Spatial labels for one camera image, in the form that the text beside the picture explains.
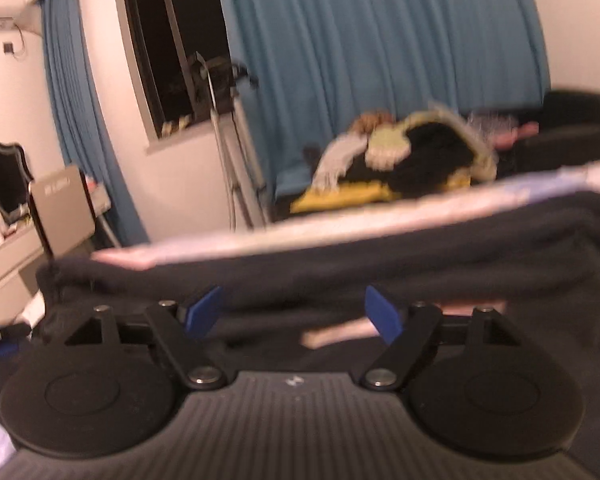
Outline narrow blue curtain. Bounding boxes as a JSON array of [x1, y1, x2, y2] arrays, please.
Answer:
[[39, 0, 148, 248]]

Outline white dresser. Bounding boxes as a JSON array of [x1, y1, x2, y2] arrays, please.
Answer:
[[0, 220, 46, 316]]

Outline pile of mixed clothes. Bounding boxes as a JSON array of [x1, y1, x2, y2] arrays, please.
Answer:
[[290, 182, 401, 213]]

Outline dark window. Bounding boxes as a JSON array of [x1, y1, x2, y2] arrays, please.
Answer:
[[119, 0, 231, 141]]

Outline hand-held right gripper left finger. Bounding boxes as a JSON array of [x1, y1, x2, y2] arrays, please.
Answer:
[[64, 287, 226, 391]]

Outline black padded garment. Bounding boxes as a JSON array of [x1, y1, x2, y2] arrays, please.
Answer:
[[32, 190, 600, 466]]

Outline beige chair with dark frame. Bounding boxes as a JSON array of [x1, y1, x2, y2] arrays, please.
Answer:
[[28, 164, 121, 261]]

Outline black cloth in pile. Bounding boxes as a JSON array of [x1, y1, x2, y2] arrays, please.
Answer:
[[347, 122, 481, 196]]

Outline garment steamer stand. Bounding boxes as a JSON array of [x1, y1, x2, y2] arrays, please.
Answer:
[[185, 52, 271, 231]]

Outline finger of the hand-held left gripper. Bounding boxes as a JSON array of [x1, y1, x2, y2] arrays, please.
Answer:
[[0, 324, 31, 365]]

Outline clear plastic bag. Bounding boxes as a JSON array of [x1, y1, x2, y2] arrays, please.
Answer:
[[467, 110, 516, 136]]

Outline brown cloth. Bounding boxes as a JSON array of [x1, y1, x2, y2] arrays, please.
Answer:
[[352, 112, 396, 133]]

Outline cream fleece cloth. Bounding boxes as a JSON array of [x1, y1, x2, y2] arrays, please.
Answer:
[[367, 127, 411, 168]]

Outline pink cloth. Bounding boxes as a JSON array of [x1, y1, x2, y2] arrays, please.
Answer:
[[495, 122, 541, 148]]

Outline black sofa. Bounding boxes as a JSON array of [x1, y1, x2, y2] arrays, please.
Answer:
[[495, 90, 600, 178]]

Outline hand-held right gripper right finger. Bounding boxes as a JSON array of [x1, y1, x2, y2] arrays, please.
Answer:
[[362, 285, 522, 391]]

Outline dark framed vanity mirror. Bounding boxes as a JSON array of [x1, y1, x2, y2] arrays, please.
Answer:
[[0, 142, 33, 216]]

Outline white cloth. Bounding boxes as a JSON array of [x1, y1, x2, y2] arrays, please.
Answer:
[[312, 135, 368, 191]]

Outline socks on windowsill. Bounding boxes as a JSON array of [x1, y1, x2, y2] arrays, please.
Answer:
[[161, 115, 193, 137]]

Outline wide blue curtain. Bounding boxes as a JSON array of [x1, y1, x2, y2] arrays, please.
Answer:
[[215, 0, 551, 196]]

